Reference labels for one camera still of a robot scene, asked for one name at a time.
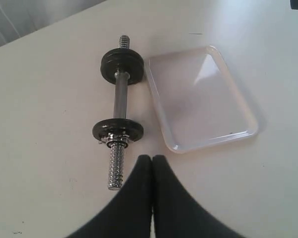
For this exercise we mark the chrome threaded dumbbell bar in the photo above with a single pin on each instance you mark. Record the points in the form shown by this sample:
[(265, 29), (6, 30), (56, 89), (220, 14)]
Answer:
[(115, 178)]

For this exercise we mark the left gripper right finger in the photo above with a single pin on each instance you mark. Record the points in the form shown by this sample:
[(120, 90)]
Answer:
[(176, 214)]

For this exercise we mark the white backdrop curtain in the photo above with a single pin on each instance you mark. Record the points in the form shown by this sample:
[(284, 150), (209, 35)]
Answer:
[(19, 18)]

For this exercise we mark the white rectangular plastic tray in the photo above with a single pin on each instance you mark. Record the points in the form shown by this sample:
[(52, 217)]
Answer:
[(198, 102)]

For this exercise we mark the chrome collar nut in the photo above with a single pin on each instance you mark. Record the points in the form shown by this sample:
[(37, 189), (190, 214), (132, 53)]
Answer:
[(112, 139)]

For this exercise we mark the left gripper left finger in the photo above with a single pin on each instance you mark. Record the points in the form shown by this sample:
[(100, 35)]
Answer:
[(128, 214)]

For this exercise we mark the black weight plate end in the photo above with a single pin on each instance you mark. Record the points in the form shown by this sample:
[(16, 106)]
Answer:
[(129, 70)]

